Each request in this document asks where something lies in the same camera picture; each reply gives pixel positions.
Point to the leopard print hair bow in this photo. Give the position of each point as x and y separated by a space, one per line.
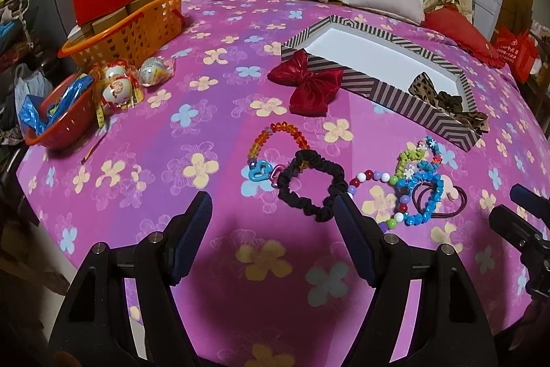
447 102

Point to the red cushion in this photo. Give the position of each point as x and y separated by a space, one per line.
459 34

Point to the black scrunchie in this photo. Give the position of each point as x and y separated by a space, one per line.
300 205

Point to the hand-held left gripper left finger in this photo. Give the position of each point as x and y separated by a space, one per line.
195 229

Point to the orange plastic basket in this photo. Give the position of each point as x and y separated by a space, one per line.
142 25

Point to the grey plastic bag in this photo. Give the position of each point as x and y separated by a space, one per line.
32 89

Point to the red satin hair bow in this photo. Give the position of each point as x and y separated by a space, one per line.
311 85

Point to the red plastic bowl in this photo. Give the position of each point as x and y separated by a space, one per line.
68 122

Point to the pencil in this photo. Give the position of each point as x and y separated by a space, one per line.
92 150

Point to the pile of clothes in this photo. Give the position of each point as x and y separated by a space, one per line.
13 23

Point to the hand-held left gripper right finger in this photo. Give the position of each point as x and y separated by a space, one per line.
352 229

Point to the striped cardboard box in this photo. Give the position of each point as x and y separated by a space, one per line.
382 44

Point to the red shopping bag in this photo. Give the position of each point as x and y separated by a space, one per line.
517 53

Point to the blue plastic bag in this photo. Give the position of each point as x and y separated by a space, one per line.
36 113

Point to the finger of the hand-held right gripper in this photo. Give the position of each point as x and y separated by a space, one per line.
511 225
526 197

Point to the pink floral bedsheet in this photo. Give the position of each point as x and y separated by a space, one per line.
180 135

